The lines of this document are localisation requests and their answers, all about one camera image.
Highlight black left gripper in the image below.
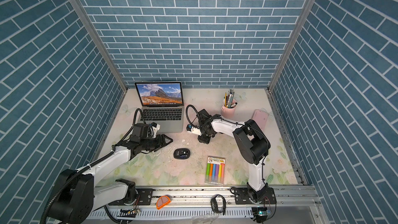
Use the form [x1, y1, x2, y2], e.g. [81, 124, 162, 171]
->
[140, 133, 174, 151]

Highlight black wireless mouse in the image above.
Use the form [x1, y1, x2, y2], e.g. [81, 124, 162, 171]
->
[173, 148, 191, 160]

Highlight silver laptop with mountain wallpaper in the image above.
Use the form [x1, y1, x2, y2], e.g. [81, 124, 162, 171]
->
[135, 82, 184, 133]

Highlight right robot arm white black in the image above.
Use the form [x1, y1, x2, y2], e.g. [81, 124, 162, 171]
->
[186, 105, 271, 203]

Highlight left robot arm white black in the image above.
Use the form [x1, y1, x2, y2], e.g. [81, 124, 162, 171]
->
[40, 121, 173, 224]

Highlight pink pen holder cup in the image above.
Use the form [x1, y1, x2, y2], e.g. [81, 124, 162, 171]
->
[221, 100, 237, 119]

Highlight pens in cup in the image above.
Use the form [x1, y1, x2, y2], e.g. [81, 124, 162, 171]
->
[224, 89, 237, 108]

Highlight pack of coloured markers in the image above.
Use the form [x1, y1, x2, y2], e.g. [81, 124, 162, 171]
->
[205, 156, 226, 185]

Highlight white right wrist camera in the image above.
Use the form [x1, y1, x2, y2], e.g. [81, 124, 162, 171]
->
[186, 124, 202, 136]

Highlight orange tool on rail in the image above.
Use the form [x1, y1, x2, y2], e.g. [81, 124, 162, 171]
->
[156, 195, 171, 210]

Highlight black wristwatch on rail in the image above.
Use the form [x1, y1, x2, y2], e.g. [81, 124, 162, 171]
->
[210, 194, 227, 215]

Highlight aluminium mounting rail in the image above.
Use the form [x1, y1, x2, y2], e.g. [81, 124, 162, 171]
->
[85, 185, 328, 224]

